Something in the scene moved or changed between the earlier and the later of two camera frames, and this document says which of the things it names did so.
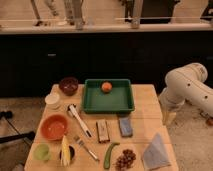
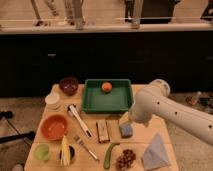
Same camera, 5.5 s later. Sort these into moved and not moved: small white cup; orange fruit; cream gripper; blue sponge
Moved: cream gripper
Not moved: blue sponge; orange fruit; small white cup
